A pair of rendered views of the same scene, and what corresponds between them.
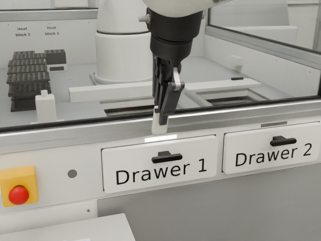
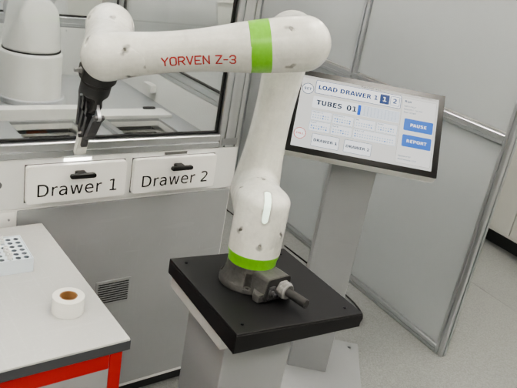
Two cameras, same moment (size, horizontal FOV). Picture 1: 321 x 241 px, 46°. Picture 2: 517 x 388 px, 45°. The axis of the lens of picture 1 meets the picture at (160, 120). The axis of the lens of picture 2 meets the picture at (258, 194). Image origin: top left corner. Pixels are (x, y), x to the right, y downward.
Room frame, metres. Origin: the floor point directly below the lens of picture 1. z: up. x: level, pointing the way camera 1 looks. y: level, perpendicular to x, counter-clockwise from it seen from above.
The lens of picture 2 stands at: (-0.88, 0.14, 1.59)
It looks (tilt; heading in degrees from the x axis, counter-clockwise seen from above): 22 degrees down; 338
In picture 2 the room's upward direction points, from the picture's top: 10 degrees clockwise
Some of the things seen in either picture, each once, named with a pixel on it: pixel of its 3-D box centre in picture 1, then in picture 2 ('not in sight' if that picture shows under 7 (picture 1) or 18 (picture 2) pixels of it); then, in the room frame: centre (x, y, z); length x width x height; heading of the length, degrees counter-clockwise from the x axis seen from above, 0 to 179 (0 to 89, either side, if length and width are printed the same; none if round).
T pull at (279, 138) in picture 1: (280, 140); (180, 166); (0.91, -0.31, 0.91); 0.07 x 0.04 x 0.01; 108
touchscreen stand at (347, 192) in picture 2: not in sight; (330, 265); (0.97, -0.95, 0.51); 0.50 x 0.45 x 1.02; 156
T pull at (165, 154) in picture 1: (165, 156); (81, 174); (0.81, -0.01, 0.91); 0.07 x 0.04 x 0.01; 108
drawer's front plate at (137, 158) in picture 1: (162, 163); (77, 181); (0.84, 0.00, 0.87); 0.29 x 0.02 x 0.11; 108
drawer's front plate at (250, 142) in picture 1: (273, 147); (175, 172); (0.93, -0.30, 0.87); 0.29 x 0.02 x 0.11; 108
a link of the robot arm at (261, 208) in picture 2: not in sight; (258, 222); (0.42, -0.40, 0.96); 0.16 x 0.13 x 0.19; 167
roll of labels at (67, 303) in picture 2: not in sight; (68, 302); (0.36, 0.04, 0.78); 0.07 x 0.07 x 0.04
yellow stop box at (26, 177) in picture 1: (19, 186); not in sight; (0.72, 0.31, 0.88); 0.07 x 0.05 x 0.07; 108
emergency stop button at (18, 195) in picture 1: (18, 194); not in sight; (0.69, 0.30, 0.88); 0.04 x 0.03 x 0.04; 108
